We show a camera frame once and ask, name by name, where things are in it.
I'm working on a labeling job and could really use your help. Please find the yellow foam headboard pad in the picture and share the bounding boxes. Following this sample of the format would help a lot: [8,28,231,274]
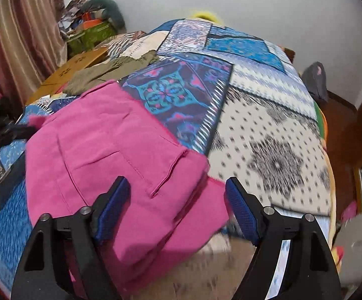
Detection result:
[190,11,224,26]

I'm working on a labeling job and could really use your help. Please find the pink pants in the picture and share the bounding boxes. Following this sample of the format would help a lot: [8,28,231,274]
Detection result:
[24,79,232,299]

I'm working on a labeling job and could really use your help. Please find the striped brown curtain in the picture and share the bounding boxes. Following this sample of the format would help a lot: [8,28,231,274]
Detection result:
[0,0,67,113]

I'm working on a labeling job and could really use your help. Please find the grey green long pillow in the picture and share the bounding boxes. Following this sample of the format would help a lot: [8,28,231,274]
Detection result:
[80,0,126,30]

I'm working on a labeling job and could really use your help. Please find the grey backpack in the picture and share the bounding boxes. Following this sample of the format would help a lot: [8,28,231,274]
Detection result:
[301,62,329,103]

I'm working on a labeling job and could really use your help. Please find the orange striped blanket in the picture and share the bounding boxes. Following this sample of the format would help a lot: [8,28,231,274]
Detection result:
[107,30,146,60]

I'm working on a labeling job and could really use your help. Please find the blue patchwork bed quilt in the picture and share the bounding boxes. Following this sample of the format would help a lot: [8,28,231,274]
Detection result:
[0,19,336,299]

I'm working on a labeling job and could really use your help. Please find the wooden lap desk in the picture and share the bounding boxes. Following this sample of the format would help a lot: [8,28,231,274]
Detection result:
[26,47,109,105]

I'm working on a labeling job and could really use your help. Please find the green storage bag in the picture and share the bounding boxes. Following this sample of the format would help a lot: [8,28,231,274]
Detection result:
[66,22,117,57]

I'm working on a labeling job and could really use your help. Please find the olive green garment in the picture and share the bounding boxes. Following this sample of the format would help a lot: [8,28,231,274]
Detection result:
[62,50,159,96]

